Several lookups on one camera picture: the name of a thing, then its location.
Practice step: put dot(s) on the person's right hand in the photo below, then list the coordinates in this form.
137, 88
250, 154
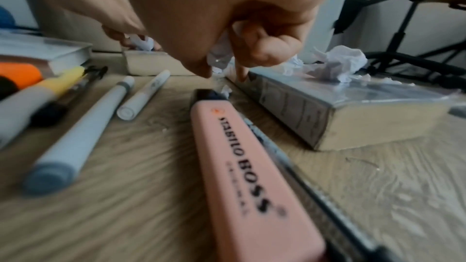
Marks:
218, 2

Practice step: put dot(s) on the white book with green circle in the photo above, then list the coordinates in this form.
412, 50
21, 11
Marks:
43, 53

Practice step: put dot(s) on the yellow white marker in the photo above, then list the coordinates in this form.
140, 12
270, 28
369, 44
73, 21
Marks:
36, 97

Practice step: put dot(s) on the blue mesh pen holder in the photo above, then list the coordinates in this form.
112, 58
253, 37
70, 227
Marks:
5, 17

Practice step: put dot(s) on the small paper piece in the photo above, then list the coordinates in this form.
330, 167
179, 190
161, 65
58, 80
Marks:
225, 89
140, 42
220, 52

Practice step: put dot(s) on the colourful cover novel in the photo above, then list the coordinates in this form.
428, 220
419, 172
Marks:
364, 102

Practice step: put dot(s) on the pink highlighter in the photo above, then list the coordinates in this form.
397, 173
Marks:
240, 168

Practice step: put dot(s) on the black office chair base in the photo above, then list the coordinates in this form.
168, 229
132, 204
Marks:
400, 33

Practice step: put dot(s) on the black partition connector tab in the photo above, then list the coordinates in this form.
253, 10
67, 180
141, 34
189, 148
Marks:
351, 10

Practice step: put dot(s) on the black ballpoint pen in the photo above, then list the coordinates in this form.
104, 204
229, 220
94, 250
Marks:
327, 212

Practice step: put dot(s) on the black and white book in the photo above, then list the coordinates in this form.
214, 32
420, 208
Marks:
156, 63

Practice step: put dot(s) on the pile of paper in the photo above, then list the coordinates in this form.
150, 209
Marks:
342, 59

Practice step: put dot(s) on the orange black highlighter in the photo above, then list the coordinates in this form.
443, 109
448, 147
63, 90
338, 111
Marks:
20, 75

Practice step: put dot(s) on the slim white pen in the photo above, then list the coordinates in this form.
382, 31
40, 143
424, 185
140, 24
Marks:
83, 134
142, 97

